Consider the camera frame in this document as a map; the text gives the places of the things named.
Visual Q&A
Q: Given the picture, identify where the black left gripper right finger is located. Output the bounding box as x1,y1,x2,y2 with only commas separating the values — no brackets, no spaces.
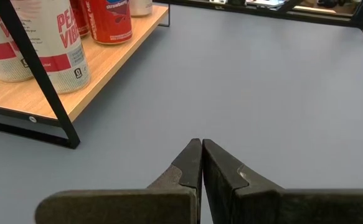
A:
202,139,363,224

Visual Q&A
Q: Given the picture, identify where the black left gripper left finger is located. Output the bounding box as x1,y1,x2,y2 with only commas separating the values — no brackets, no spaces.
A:
34,138,203,224

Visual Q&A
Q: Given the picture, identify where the dark silver can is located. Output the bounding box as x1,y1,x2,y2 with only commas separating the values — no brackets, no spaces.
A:
11,0,92,95

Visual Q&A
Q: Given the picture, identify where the red Fanta strawberry can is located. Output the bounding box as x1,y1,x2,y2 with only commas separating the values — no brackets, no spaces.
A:
70,0,90,38
81,0,133,45

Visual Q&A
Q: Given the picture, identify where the silver Diet Coke can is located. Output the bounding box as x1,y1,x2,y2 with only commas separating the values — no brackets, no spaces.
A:
129,0,154,17

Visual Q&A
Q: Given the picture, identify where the white Celsius peach can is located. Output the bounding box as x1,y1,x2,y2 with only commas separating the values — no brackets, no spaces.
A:
0,0,34,83

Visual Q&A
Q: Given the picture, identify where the wooden shelf with black frame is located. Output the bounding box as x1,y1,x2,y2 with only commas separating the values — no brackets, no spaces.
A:
0,0,171,149

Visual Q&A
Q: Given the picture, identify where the black table edge rail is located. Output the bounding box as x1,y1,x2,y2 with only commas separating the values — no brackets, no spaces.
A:
153,0,363,30

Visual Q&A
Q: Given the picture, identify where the beige table frame beam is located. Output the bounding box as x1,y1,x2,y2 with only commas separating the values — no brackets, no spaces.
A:
293,4,356,16

